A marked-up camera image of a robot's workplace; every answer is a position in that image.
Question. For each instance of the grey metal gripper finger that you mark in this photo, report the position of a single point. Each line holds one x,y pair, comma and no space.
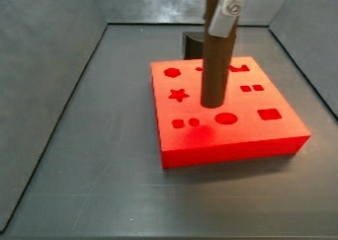
224,16

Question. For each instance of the brown oval peg rod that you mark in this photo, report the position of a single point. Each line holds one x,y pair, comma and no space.
216,57

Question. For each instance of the dark curved holder block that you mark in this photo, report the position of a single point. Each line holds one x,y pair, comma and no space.
192,45

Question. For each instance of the red shape-sorter block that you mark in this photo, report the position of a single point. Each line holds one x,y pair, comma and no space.
254,125

